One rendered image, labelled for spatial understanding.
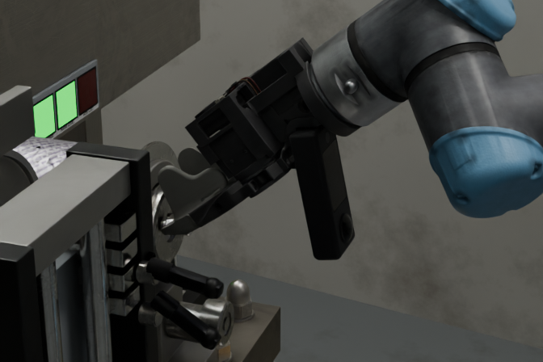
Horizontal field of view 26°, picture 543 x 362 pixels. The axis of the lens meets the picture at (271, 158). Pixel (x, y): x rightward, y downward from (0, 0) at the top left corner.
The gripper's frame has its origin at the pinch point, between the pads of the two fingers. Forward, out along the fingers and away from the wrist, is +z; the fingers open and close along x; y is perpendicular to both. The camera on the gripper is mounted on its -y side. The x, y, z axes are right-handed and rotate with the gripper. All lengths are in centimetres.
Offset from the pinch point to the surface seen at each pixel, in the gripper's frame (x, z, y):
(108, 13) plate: -59, 27, 24
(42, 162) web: 0.9, 7.1, 12.1
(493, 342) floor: -201, 78, -99
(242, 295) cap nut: -23.4, 15.2, -13.1
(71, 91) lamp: -45, 32, 18
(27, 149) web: -0.5, 8.6, 14.0
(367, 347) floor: -187, 103, -78
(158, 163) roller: -2.5, -0.5, 5.7
